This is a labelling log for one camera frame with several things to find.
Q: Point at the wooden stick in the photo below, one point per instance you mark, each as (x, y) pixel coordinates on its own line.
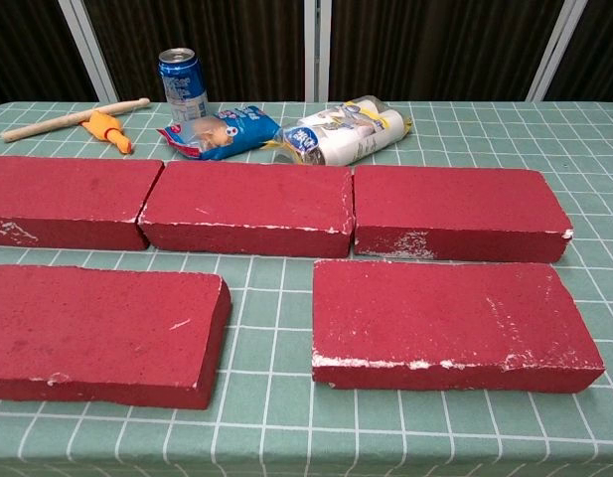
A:
(52, 122)

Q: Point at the pack of white rolls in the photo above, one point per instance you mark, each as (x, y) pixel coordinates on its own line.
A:
(341, 134)

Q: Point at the white screen frame post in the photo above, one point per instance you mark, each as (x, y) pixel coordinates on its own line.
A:
(317, 49)
(90, 54)
(559, 54)

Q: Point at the red foam brick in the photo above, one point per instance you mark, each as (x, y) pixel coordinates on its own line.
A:
(246, 199)
(62, 189)
(455, 204)
(102, 328)
(435, 318)

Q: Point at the green checked tablecloth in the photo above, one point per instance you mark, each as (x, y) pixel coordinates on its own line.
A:
(266, 422)

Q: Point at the orange rubber chicken toy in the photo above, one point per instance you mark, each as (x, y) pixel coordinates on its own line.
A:
(105, 125)

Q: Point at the blue soda can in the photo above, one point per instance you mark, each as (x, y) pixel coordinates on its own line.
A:
(183, 84)

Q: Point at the blue snack bag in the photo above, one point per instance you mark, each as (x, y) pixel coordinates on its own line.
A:
(221, 131)

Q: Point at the dark ribbed screen panel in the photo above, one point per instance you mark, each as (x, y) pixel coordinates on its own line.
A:
(435, 49)
(28, 49)
(236, 45)
(599, 59)

